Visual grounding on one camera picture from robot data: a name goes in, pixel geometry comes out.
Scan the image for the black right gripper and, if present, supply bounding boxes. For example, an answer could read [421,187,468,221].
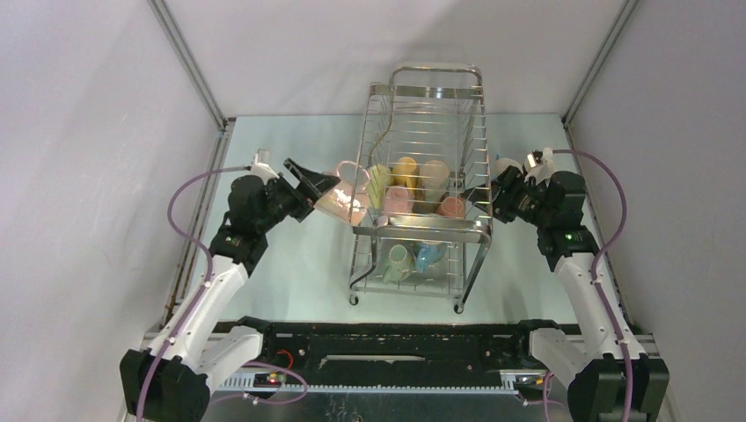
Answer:
[461,164,554,229]

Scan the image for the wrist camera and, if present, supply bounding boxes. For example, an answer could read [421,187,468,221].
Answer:
[250,149,280,184]
[523,148,556,183]

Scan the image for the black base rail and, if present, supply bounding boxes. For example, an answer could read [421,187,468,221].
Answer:
[237,316,580,390]

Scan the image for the aluminium frame post left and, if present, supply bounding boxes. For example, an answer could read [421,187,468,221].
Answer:
[147,0,228,131]

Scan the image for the green mug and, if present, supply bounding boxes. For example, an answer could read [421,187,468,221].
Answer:
[380,242,413,285]

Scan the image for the cream seahorse pattern mug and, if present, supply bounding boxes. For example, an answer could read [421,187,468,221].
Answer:
[418,160,450,214]

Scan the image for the aluminium frame post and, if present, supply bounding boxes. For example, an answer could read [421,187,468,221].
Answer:
[147,0,228,131]
[561,0,640,130]

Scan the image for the salmon dotted mug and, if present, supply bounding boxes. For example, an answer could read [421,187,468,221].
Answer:
[435,196,466,219]

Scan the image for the iridescent pale pink mug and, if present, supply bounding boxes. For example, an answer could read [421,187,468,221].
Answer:
[314,160,372,226]

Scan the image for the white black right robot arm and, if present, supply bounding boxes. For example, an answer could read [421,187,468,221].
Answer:
[461,166,669,421]

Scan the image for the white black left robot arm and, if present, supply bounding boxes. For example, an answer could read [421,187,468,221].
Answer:
[120,158,340,421]

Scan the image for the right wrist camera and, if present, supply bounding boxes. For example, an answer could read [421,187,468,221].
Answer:
[523,148,556,183]

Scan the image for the blue butterfly mug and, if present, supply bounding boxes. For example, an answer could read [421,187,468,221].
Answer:
[414,241,448,273]

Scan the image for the aluminium frame post right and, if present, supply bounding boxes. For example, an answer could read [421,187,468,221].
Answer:
[561,0,640,130]

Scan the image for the light blue faceted mug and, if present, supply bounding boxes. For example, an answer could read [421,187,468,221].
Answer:
[492,157,523,184]

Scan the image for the pale yellow faceted mug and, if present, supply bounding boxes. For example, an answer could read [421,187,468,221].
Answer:
[367,164,392,209]

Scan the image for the orange yellow mug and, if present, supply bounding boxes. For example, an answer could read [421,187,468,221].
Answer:
[391,156,419,189]

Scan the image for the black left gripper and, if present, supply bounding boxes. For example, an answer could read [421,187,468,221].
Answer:
[254,159,339,233]

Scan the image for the pink faceted mug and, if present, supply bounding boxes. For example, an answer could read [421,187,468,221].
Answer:
[383,186,415,215]

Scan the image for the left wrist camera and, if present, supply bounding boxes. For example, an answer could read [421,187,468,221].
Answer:
[250,149,280,184]

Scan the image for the metal wire dish rack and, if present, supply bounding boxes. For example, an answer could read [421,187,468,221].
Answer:
[347,62,492,313]

